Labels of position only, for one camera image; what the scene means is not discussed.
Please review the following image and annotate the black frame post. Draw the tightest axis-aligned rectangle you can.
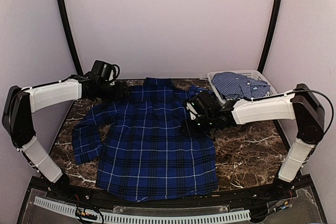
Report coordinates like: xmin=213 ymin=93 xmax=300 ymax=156
xmin=57 ymin=0 xmax=84 ymax=76
xmin=257 ymin=0 xmax=282 ymax=73

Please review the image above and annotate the blue plaid long sleeve shirt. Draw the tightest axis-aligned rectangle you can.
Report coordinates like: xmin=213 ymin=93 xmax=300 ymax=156
xmin=72 ymin=78 xmax=218 ymax=202

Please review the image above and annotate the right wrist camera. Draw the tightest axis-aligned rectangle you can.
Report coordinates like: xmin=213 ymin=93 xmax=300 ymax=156
xmin=185 ymin=92 xmax=222 ymax=120

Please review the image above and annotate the black frame post right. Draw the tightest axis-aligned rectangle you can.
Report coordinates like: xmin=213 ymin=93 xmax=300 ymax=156
xmin=257 ymin=0 xmax=282 ymax=73

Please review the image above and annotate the white slotted cable duct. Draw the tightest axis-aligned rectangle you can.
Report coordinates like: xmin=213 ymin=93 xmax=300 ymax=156
xmin=33 ymin=196 xmax=250 ymax=223

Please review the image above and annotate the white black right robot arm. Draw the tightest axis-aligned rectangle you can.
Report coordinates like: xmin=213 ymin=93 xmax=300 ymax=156
xmin=182 ymin=83 xmax=332 ymax=200

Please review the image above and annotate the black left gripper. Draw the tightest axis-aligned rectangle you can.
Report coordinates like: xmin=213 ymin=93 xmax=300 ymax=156
xmin=98 ymin=81 xmax=130 ymax=104

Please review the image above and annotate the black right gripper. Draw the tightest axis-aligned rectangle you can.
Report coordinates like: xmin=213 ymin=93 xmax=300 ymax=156
xmin=180 ymin=113 xmax=215 ymax=137

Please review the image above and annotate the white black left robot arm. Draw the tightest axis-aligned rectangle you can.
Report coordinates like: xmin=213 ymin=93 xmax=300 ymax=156
xmin=2 ymin=75 xmax=129 ymax=201

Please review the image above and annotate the white plastic laundry basket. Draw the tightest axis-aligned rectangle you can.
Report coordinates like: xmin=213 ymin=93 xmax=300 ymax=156
xmin=207 ymin=70 xmax=277 ymax=103

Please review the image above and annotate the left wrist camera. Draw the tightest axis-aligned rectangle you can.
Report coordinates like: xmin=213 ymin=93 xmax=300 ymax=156
xmin=84 ymin=60 xmax=120 ymax=85

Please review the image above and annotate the blue small-check shirt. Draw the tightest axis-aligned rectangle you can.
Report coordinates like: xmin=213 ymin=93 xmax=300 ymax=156
xmin=211 ymin=72 xmax=270 ymax=99

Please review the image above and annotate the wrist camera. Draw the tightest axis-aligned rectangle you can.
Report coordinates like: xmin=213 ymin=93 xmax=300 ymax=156
xmin=84 ymin=60 xmax=120 ymax=85
xmin=185 ymin=92 xmax=222 ymax=120

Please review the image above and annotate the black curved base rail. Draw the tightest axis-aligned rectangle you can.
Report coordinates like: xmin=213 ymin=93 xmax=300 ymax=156
xmin=31 ymin=174 xmax=316 ymax=211

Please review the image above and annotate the black frame post left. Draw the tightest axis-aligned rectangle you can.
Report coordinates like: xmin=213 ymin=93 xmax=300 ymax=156
xmin=57 ymin=0 xmax=84 ymax=76

